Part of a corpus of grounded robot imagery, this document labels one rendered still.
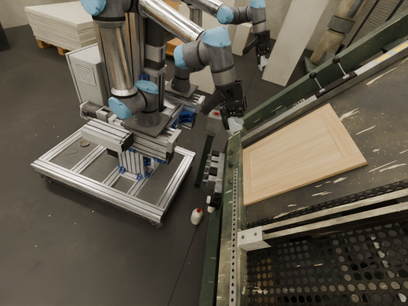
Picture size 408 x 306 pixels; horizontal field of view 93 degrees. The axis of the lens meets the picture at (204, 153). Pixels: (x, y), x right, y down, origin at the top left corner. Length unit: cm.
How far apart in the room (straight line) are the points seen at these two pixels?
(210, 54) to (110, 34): 43
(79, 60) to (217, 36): 100
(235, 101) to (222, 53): 16
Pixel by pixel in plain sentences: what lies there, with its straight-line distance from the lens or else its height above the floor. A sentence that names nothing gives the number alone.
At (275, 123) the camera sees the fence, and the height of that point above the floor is 112.
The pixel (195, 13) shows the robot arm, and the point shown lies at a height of 151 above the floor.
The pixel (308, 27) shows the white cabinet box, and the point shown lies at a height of 119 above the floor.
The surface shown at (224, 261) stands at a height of 84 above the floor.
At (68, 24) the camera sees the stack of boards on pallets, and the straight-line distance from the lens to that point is 443.
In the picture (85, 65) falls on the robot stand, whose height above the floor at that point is 120.
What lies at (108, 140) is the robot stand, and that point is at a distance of 124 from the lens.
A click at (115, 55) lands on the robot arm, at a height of 144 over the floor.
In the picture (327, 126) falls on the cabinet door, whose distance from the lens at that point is 114.
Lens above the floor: 178
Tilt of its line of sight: 44 degrees down
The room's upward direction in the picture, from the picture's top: 15 degrees clockwise
